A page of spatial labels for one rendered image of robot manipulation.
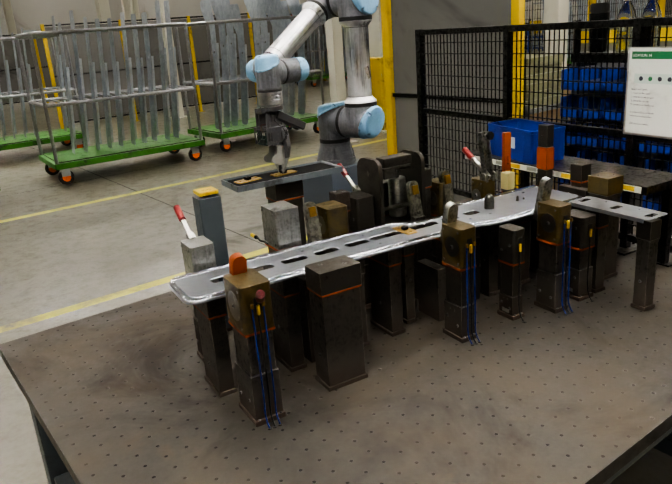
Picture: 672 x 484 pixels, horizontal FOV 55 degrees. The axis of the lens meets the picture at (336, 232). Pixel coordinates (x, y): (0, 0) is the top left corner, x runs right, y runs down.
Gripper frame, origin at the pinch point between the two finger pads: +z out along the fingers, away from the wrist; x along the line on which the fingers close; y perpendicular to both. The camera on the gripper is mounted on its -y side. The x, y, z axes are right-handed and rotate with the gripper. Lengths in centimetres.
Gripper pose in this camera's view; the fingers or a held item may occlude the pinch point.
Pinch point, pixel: (283, 167)
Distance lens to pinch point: 209.7
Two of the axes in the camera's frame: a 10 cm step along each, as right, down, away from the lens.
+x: 6.4, 1.9, -7.5
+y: -7.7, 2.5, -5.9
